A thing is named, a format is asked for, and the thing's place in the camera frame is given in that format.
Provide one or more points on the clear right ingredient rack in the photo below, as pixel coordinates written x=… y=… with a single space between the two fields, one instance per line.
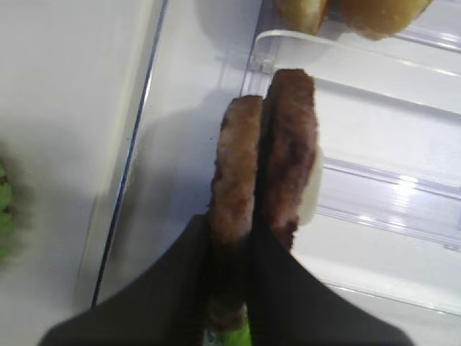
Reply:
x=386 y=233

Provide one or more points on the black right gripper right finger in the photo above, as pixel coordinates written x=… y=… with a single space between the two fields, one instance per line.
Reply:
x=288 y=306

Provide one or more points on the left golden bun half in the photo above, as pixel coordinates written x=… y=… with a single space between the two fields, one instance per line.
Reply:
x=302 y=15

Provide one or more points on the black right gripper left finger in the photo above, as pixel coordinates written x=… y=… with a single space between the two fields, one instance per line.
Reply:
x=166 y=305

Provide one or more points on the lettuce leaf on tray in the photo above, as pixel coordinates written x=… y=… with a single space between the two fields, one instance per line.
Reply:
x=7 y=219

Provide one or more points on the right golden bun half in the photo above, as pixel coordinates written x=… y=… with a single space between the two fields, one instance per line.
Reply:
x=376 y=20

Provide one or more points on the green lettuce leaf in rack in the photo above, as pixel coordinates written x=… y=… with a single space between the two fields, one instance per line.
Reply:
x=239 y=337

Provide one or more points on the golden bun half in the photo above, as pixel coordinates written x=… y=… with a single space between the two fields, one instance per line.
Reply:
x=376 y=20
x=302 y=15

